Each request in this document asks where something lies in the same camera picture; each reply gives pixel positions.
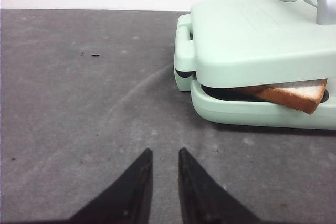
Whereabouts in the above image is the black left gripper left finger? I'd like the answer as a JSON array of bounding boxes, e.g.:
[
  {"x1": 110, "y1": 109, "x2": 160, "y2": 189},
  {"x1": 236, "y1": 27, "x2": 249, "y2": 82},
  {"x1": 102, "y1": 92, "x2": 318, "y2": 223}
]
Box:
[{"x1": 62, "y1": 148, "x2": 153, "y2": 223}]

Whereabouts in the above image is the mint green breakfast maker base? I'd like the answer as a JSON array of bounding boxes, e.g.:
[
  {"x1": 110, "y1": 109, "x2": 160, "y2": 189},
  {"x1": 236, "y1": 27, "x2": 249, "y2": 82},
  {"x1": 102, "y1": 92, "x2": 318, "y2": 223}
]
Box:
[{"x1": 174, "y1": 14, "x2": 335, "y2": 129}]

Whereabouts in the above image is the breakfast maker hinged lid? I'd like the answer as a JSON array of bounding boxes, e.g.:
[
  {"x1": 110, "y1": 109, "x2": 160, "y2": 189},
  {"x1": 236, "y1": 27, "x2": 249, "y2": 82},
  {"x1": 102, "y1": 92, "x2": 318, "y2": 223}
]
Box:
[{"x1": 191, "y1": 0, "x2": 335, "y2": 88}]

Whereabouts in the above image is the white bread slice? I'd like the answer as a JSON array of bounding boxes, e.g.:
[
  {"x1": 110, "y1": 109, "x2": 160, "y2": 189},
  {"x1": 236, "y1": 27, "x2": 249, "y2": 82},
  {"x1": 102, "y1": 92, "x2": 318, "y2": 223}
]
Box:
[{"x1": 236, "y1": 78, "x2": 328, "y2": 115}]

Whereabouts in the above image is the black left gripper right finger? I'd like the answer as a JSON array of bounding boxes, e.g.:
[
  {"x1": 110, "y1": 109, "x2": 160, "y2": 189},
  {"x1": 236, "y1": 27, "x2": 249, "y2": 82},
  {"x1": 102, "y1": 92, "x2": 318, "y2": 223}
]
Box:
[{"x1": 178, "y1": 148, "x2": 262, "y2": 223}]

